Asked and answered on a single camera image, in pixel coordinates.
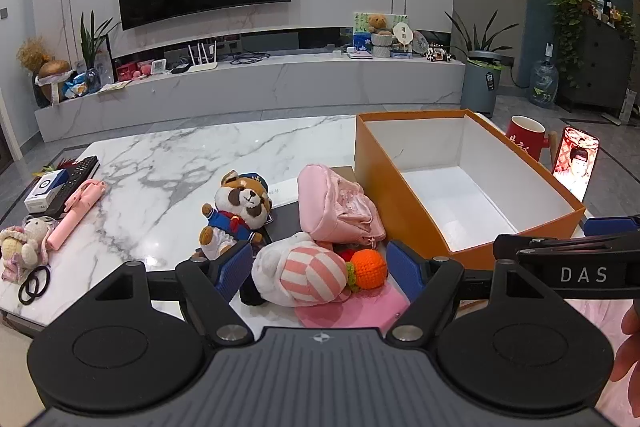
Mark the white box with blue label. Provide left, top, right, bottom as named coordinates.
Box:
left=23, top=169, right=69, bottom=214

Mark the black remote control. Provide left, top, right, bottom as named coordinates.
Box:
left=43, top=155, right=101, bottom=219

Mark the small cream bunny plush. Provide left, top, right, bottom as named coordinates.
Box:
left=0, top=215, right=54, bottom=284

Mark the pink fabric pouch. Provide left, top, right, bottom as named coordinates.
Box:
left=297, top=164, right=387, bottom=244

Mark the pink toy set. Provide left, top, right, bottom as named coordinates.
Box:
left=114, top=60, right=152, bottom=82

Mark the dark grey cabinet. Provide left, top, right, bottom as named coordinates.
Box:
left=556, top=14, right=637, bottom=116

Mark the small toy car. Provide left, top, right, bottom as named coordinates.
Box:
left=425, top=44, right=453, bottom=64

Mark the black hair tie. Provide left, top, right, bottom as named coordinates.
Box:
left=26, top=267, right=52, bottom=297
left=18, top=276, right=42, bottom=306

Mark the black cable bundle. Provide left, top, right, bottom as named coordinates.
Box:
left=229, top=51, right=273, bottom=66

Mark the blue snack bag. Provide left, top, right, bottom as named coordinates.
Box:
left=62, top=68, right=102, bottom=98

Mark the clear water jug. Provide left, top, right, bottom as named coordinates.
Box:
left=528, top=42, right=561, bottom=108

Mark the smartphone with lit screen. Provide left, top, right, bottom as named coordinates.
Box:
left=552, top=125, right=601, bottom=204

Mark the raccoon plush toy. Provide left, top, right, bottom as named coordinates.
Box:
left=194, top=170, right=273, bottom=262

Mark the person's pink clothing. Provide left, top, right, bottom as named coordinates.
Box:
left=564, top=298, right=640, bottom=427

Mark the green leafy potted plant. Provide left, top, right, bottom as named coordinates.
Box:
left=79, top=10, right=122, bottom=75

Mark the colourful feather toy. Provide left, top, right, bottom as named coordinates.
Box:
left=31, top=158, right=77, bottom=178

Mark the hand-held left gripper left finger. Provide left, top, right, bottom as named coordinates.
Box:
left=92, top=241, right=253, bottom=343

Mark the brown gourd ornament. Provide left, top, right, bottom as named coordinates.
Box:
left=37, top=58, right=74, bottom=106

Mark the trailing green cabinet plant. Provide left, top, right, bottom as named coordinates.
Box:
left=541, top=0, right=598, bottom=75

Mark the pink selfie stick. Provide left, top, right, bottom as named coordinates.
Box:
left=48, top=179, right=107, bottom=252

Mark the person's right hand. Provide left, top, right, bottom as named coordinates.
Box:
left=611, top=302, right=640, bottom=384

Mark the white round hand fan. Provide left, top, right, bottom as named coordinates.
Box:
left=391, top=22, right=414, bottom=54

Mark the long-leaf green plant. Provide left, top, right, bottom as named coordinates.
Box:
left=444, top=9, right=522, bottom=60

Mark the white marble tv console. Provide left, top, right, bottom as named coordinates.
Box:
left=33, top=26, right=467, bottom=144

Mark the white wifi router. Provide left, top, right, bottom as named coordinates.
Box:
left=186, top=40, right=219, bottom=74

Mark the red mug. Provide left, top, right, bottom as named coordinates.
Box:
left=505, top=115, right=559, bottom=168

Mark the pink striped white plush toy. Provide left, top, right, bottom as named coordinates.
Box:
left=251, top=232, right=352, bottom=308

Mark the dried yellow flower bunch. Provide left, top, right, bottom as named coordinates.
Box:
left=16, top=37, right=53, bottom=72

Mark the orange crochet toy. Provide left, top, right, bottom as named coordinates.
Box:
left=345, top=248, right=389, bottom=293

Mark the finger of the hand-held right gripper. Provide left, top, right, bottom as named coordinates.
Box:
left=581, top=215, right=640, bottom=239
left=493, top=233, right=640, bottom=265

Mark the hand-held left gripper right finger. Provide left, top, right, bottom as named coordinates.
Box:
left=386, top=239, right=546, bottom=342

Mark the orange cardboard box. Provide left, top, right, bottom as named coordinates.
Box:
left=354, top=109, right=587, bottom=271

